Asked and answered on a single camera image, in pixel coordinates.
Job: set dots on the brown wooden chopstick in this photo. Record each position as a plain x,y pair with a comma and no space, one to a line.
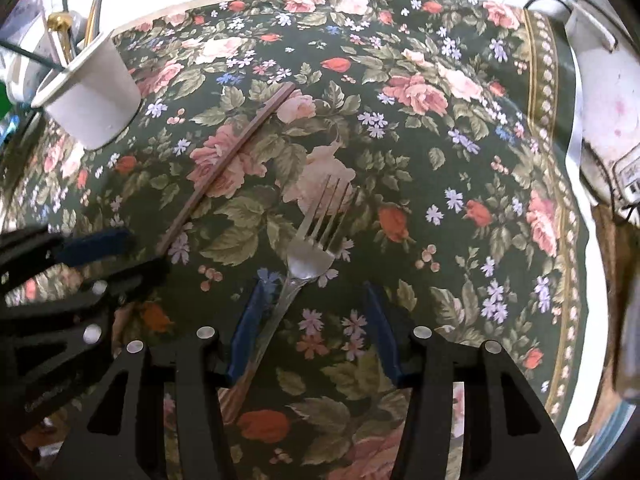
247,133
252,137

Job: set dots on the white cup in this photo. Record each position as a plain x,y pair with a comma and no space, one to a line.
95,100

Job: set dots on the black chopstick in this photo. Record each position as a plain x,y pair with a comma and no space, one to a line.
30,55

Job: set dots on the wooden board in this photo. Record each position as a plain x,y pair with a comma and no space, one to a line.
612,285

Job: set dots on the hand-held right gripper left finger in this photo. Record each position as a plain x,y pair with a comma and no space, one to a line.
245,340

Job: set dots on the floral tablecloth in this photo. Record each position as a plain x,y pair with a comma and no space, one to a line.
425,160

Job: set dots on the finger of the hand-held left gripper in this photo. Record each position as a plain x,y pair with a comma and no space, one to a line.
100,247
135,277

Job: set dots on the white rice cooker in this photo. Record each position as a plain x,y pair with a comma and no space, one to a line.
610,110

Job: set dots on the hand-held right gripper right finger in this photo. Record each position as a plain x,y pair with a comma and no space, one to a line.
387,350

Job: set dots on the silver fork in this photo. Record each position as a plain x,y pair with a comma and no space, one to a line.
310,260

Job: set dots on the gold spoon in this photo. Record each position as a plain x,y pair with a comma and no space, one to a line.
60,25

